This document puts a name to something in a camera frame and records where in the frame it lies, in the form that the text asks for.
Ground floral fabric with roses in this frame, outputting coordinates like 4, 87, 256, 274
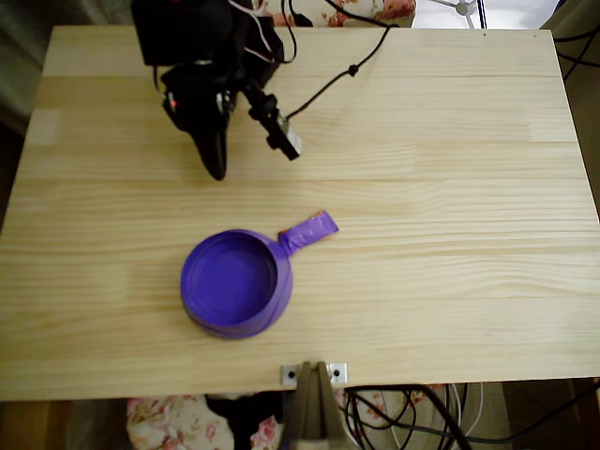
252, 0, 418, 29

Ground black soft object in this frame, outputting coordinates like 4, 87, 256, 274
204, 392, 287, 450

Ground purple bowl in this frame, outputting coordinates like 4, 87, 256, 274
180, 228, 295, 341

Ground white cable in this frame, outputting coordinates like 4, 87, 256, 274
447, 382, 487, 450

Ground tan camera stand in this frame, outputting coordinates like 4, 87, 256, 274
283, 360, 351, 450

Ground grey green curtain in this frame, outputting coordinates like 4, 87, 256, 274
0, 0, 132, 138

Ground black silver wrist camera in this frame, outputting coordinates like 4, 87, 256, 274
246, 88, 304, 162

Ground white red servo wires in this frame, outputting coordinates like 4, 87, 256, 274
227, 0, 280, 63

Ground silver metal bracket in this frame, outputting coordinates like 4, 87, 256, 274
279, 362, 349, 386

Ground white stand base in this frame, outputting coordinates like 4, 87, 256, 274
421, 0, 489, 18

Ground floral fabric with black patch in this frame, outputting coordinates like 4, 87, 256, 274
125, 383, 451, 450

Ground black camera cable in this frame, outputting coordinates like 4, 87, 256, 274
285, 0, 400, 119

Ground thick black cable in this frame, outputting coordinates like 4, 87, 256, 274
344, 384, 475, 450

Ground black looped cable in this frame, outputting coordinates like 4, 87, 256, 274
279, 0, 314, 65

